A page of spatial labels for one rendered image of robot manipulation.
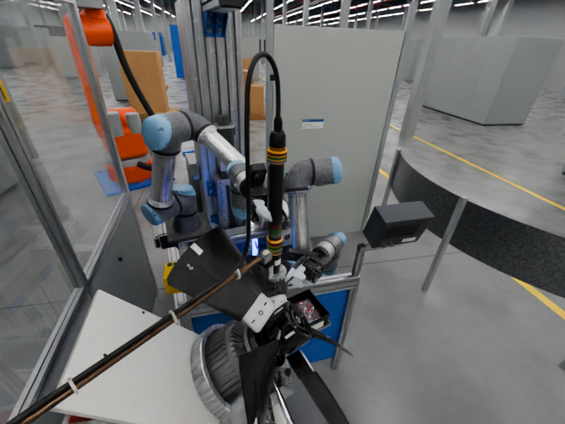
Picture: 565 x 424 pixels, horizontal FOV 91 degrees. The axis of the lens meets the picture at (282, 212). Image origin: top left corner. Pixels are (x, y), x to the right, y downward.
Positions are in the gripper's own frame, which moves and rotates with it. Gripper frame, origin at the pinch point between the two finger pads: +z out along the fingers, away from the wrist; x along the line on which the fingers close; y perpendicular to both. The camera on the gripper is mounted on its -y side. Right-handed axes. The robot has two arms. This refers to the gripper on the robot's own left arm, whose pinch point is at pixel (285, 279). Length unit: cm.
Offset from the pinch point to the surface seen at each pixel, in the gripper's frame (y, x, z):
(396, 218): 17, -7, -58
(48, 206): -74, -12, 42
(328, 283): 3, 33, -39
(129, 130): -356, 79, -113
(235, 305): 1.1, -11.8, 24.9
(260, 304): 4.3, -9.4, 18.8
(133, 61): -736, 62, -324
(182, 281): -8.7, -20.1, 33.1
